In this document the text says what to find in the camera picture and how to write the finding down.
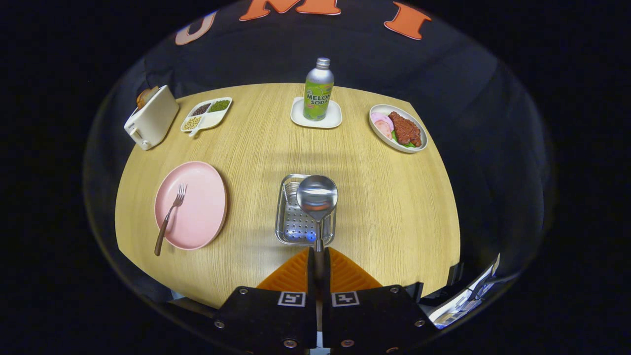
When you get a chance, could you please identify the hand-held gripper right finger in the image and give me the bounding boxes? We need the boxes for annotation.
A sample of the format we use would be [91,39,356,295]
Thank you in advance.
[322,248,439,354]

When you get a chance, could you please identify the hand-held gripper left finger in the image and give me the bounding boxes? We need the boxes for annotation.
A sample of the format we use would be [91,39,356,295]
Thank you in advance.
[212,248,317,354]

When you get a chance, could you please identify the spoon with brown handle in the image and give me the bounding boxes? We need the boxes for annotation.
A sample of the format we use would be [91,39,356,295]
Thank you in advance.
[296,175,339,326]

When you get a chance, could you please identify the fork with brown handle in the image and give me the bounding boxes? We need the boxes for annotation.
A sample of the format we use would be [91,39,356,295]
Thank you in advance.
[154,183,188,256]

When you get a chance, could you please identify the pink round plate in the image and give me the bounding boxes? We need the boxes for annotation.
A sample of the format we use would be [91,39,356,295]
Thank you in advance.
[154,161,228,250]

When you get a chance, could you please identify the white oval food dish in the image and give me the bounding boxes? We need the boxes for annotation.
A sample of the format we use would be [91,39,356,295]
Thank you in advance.
[369,104,428,154]

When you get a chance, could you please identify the red meat piece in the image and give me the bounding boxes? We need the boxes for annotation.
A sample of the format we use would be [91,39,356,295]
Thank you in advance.
[388,111,422,147]

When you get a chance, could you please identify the pink ham slices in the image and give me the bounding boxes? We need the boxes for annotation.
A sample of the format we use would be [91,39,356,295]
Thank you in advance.
[371,112,394,141]

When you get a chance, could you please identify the white square coaster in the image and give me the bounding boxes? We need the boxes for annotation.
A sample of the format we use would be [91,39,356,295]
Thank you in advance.
[290,97,343,130]

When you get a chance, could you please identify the white divided dish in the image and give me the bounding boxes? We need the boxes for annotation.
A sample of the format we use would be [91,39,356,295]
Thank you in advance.
[180,97,233,138]

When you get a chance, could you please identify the white toaster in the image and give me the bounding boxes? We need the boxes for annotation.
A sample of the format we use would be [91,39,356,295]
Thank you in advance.
[124,85,180,150]

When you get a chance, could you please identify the green soda bottle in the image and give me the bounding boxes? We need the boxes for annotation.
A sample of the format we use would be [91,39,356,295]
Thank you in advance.
[303,57,335,121]

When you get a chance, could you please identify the brown bread slice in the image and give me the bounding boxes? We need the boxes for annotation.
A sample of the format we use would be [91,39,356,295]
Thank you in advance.
[137,86,159,110]

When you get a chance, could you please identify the metal wire cutlery basket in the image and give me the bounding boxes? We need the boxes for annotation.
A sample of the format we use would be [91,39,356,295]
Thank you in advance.
[275,174,337,246]

